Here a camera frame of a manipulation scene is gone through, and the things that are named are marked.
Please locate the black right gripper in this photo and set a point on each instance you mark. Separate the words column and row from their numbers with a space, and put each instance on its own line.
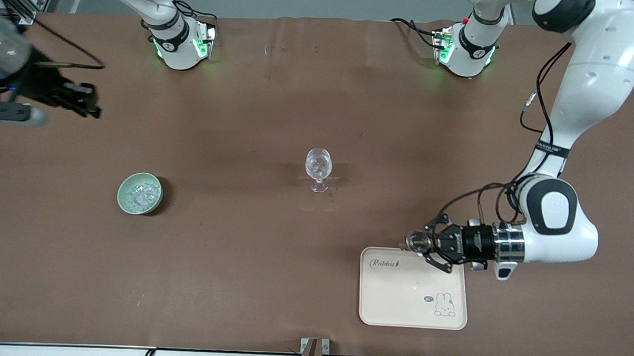
column 42, row 81

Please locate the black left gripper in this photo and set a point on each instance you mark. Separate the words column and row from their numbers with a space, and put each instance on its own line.
column 472, row 242

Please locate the steel cocktail jigger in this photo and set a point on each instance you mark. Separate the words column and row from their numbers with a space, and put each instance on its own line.
column 415, row 241

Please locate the clear ice cubes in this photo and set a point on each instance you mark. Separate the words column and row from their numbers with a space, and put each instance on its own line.
column 139, row 195

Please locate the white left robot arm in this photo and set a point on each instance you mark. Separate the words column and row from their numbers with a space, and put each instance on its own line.
column 600, row 77

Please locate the clear wine glass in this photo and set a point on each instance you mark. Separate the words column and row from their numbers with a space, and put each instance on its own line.
column 318, row 165

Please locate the cream rabbit print tray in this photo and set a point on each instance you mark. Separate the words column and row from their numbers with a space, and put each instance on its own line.
column 408, row 297

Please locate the green ceramic bowl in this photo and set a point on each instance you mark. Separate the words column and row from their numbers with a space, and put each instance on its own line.
column 122, row 195

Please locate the brown table mat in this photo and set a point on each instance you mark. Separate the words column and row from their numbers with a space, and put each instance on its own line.
column 245, row 117

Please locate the grey metal table bracket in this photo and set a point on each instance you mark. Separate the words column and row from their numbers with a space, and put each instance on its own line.
column 325, row 347

